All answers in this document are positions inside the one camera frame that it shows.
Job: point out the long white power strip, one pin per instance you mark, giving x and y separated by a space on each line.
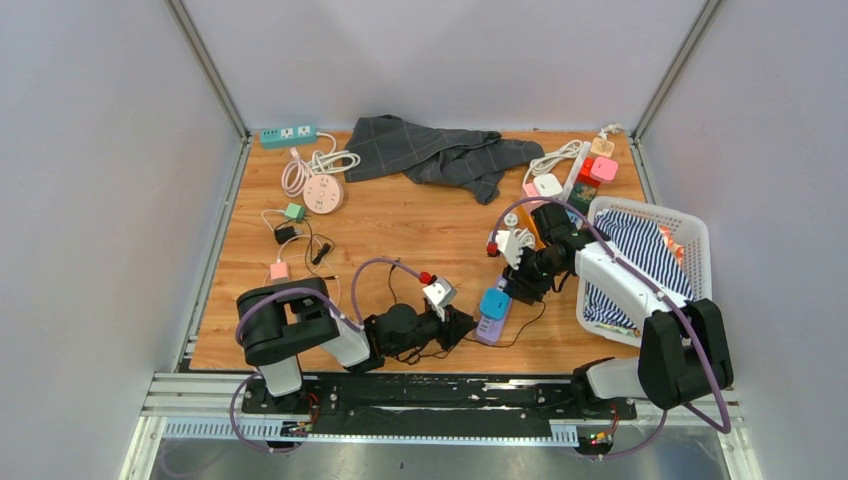
575 170

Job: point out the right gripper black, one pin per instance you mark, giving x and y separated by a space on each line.
526 287

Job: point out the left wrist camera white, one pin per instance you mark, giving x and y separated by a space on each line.
439 294

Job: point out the white square plug adapter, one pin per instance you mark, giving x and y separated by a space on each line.
547 185

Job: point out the round pink power socket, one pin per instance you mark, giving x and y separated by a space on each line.
323 194

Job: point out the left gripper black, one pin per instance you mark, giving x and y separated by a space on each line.
457 324

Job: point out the orange power strip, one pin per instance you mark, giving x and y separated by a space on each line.
524 213

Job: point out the black plug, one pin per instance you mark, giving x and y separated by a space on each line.
283 234

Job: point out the dark grey checked cloth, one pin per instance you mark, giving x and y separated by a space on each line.
474 160

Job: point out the red plug adapter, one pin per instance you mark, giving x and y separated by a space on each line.
585 176

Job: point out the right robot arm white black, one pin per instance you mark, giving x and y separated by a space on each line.
683 355

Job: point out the dark green plug adapter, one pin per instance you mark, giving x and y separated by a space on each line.
581 196

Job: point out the teal power strip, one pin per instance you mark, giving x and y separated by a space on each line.
284 137

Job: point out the pink cube socket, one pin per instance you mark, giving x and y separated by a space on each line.
529 190

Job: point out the purple USB power strip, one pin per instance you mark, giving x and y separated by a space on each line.
488 331

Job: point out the blue white striped cloth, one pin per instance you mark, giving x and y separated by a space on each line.
645 244

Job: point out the white plastic basket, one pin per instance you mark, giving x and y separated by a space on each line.
686 231

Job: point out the blue square plug adapter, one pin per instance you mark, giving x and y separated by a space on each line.
495 304

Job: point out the pink square plug adapter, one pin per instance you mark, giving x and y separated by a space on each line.
603 169

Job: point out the pink USB charger plug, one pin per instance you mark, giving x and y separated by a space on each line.
279 272

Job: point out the black mounting base rail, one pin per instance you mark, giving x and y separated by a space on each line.
435 404

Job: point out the beige tag adapter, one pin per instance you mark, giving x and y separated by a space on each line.
601 147

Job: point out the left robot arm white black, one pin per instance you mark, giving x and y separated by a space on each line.
279 322

